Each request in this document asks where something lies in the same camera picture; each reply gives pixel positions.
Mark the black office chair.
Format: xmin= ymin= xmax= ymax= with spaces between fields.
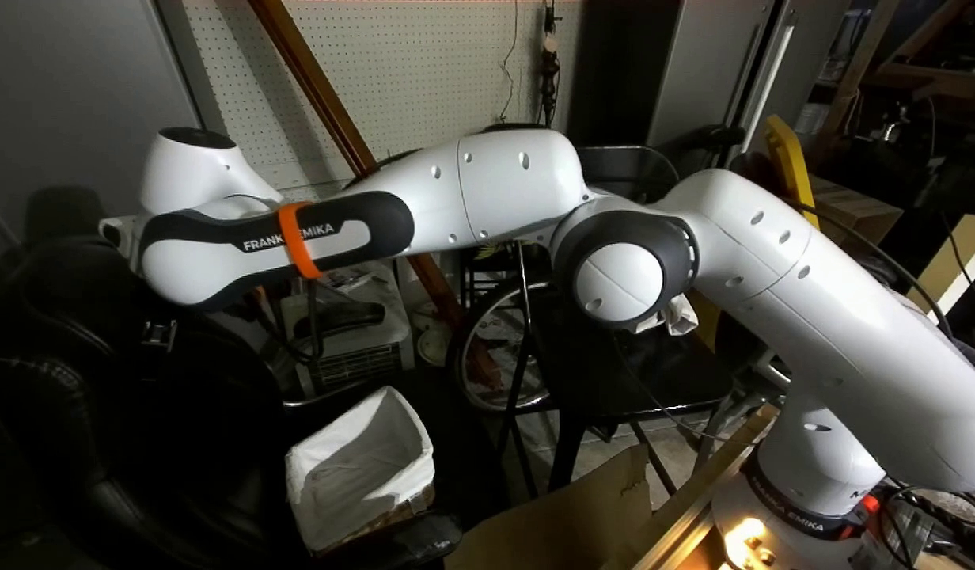
xmin=0 ymin=185 xmax=303 ymax=570

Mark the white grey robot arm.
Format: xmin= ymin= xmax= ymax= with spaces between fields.
xmin=97 ymin=127 xmax=975 ymax=567

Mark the black chair with seat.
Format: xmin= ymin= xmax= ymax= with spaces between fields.
xmin=529 ymin=192 xmax=730 ymax=489

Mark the bicycle wheel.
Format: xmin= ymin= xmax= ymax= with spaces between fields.
xmin=448 ymin=279 xmax=547 ymax=411

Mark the crumpled white cloth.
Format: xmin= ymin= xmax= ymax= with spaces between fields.
xmin=665 ymin=294 xmax=700 ymax=334

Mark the white bin with liner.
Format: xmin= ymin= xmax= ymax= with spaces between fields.
xmin=286 ymin=387 xmax=438 ymax=555

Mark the long brown wooden plank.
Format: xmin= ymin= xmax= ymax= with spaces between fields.
xmin=243 ymin=0 xmax=502 ymax=390

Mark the cardboard box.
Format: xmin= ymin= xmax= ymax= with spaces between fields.
xmin=446 ymin=446 xmax=652 ymax=570

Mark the yellow bar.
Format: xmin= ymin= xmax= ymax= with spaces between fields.
xmin=764 ymin=113 xmax=821 ymax=226

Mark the hanging black cable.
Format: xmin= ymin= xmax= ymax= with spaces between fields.
xmin=531 ymin=0 xmax=562 ymax=130

